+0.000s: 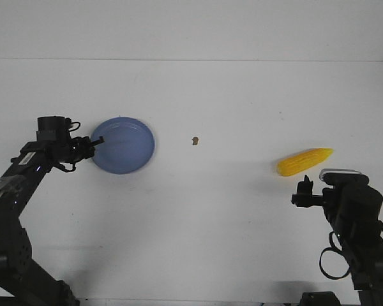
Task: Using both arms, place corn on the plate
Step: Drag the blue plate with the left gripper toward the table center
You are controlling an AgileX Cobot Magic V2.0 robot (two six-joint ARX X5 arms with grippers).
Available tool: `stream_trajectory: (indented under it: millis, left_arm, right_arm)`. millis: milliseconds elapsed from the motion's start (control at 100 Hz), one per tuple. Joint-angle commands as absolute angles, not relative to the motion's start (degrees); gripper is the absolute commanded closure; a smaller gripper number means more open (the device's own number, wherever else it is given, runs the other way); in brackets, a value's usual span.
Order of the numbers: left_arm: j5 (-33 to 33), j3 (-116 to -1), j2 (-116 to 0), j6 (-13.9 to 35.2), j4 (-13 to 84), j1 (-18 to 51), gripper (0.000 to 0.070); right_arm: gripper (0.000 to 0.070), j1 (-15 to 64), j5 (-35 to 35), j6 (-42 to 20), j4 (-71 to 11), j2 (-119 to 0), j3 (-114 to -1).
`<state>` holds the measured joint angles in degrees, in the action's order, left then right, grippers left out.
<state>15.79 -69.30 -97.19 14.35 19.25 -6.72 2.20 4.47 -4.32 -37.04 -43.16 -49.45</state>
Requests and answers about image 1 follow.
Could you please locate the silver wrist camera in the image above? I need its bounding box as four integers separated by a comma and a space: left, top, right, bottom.
319, 168, 362, 185

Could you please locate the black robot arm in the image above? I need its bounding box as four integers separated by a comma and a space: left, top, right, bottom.
0, 137, 104, 305
291, 172, 383, 305

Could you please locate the yellow corn cob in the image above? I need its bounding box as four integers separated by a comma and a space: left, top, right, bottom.
276, 148, 334, 177

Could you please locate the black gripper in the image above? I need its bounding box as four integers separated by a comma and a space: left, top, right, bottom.
56, 136, 104, 163
291, 175, 324, 208

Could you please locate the blue round plate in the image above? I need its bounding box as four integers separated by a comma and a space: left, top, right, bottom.
91, 117, 155, 175

